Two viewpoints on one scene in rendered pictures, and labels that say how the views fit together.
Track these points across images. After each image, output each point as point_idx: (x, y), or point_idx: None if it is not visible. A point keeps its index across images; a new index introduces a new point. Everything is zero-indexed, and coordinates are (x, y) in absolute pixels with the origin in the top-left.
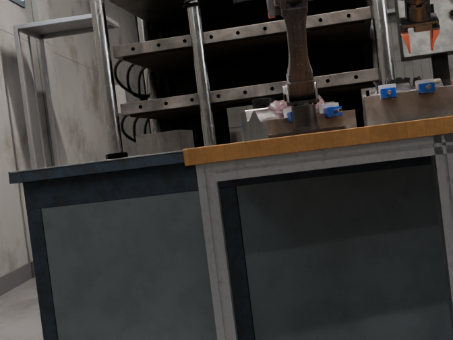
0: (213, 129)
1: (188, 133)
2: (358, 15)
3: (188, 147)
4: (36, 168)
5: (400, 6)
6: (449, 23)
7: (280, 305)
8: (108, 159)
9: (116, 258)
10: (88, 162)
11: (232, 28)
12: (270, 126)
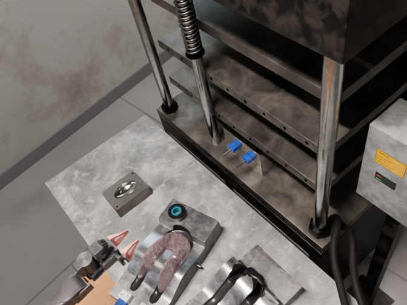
0: (214, 134)
1: (138, 195)
2: (314, 148)
3: (137, 204)
4: (52, 193)
5: (364, 161)
6: (405, 207)
7: None
8: (71, 219)
9: None
10: (65, 212)
11: (223, 83)
12: (111, 295)
